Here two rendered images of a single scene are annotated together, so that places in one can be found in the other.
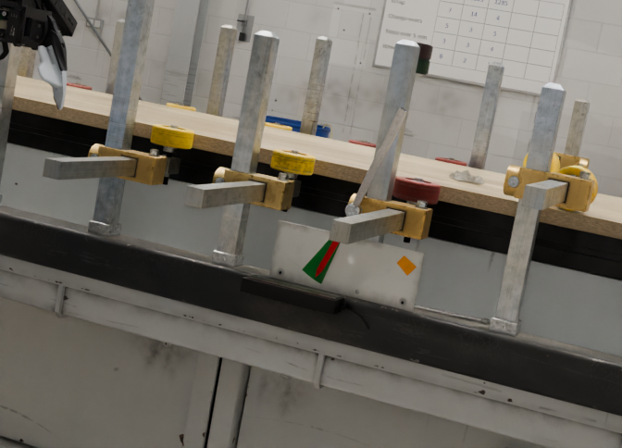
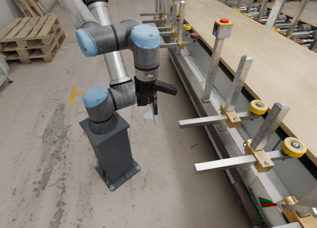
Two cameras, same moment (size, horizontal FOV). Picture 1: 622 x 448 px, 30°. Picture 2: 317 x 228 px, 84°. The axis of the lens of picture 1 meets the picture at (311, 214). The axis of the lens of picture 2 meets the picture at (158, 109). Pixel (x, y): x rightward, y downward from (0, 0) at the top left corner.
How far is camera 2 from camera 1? 1.51 m
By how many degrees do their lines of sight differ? 65
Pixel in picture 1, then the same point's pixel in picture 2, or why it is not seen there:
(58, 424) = not seen: hidden behind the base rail
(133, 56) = (236, 84)
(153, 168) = (231, 124)
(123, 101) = (230, 97)
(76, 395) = not seen: hidden behind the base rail
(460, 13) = not seen: outside the picture
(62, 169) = (181, 126)
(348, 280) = (271, 218)
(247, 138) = (258, 139)
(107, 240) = (217, 134)
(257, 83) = (268, 124)
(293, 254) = (257, 189)
